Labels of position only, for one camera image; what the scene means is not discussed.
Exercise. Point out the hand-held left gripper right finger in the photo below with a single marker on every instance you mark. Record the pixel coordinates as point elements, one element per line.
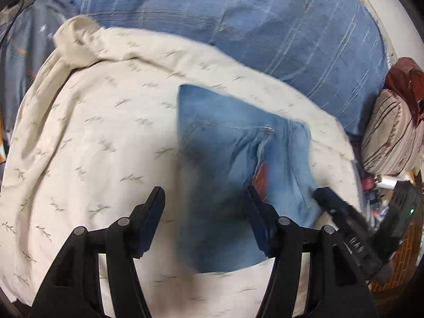
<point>261,227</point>

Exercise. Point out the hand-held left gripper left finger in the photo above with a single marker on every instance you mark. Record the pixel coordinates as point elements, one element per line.
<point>150,227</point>

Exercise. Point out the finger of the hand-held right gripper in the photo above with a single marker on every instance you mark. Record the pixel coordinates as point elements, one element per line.
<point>334,205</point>

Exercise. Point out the blue denim pants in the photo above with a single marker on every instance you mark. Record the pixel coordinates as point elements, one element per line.
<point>215,159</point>

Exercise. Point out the small red box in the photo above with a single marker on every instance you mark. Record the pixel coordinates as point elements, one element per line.
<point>367,183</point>

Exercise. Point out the striped beige pillow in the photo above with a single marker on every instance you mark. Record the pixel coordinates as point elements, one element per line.
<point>387,139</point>

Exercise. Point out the cream leaf-print bed sheet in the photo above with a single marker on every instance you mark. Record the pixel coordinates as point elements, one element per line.
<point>99,122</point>

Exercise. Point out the red-brown cloth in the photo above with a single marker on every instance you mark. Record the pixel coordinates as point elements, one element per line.
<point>405,76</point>

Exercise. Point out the blue plaid blanket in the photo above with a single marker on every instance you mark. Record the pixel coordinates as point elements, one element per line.
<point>232,23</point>

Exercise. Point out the grey patterned quilt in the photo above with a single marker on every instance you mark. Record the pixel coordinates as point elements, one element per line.
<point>26,56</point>

